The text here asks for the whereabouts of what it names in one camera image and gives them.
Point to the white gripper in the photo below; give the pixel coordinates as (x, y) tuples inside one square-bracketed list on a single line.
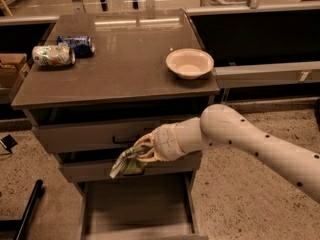
[(165, 141)]

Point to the grey middle drawer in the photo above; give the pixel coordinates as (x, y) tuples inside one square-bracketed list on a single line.
[(96, 165)]

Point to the small black floor object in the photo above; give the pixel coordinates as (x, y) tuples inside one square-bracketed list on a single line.
[(7, 143)]

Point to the grey open bottom drawer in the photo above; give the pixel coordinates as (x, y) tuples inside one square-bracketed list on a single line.
[(156, 207)]

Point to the white bowl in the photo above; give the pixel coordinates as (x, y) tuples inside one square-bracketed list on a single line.
[(189, 63)]

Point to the cardboard box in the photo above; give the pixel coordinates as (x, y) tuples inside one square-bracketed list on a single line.
[(13, 66)]

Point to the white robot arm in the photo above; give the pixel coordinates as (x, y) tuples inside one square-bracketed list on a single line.
[(221, 125)]

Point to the grey top drawer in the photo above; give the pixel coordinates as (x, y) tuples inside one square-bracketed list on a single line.
[(63, 138)]

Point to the black bar on floor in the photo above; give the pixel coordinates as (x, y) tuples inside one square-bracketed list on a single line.
[(15, 229)]

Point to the blue soda can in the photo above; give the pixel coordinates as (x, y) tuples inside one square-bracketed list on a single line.
[(82, 45)]

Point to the grey drawer cabinet with counter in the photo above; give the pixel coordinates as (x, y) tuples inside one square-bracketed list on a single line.
[(126, 78)]

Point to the grey horizontal rail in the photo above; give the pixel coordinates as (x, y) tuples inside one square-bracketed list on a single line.
[(267, 74)]

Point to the green jalapeno chip bag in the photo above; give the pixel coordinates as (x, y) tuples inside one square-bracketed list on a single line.
[(128, 162)]

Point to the green white crushed can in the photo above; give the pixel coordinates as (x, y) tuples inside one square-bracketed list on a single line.
[(53, 55)]

